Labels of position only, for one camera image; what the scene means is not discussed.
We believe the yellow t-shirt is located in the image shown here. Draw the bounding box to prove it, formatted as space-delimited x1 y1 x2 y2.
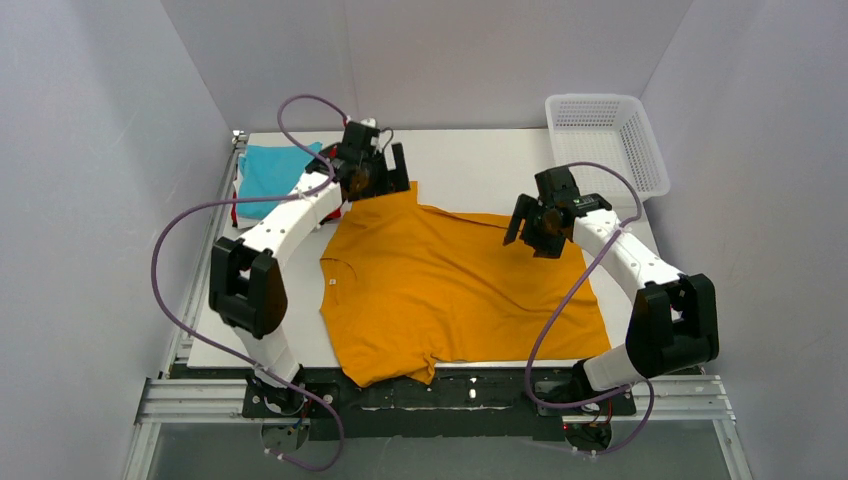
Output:
320 189 610 387

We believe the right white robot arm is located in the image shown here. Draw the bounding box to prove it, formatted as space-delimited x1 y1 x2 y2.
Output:
503 165 720 399

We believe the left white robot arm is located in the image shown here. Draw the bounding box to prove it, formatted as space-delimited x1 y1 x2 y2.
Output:
208 119 411 388

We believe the red folded t-shirt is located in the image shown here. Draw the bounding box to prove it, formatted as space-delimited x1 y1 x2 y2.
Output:
231 148 352 230

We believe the blue folded t-shirt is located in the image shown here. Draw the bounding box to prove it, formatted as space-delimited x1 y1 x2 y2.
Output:
231 145 313 228

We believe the white plastic basket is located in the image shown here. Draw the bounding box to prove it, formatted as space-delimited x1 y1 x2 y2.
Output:
545 94 671 201

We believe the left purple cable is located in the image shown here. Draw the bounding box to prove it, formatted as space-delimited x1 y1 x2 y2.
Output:
150 93 349 472

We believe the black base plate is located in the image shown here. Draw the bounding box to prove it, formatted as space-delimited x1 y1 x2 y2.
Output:
241 367 594 441

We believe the aluminium frame rail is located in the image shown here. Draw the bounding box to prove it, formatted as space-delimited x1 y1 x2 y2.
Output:
122 131 250 480

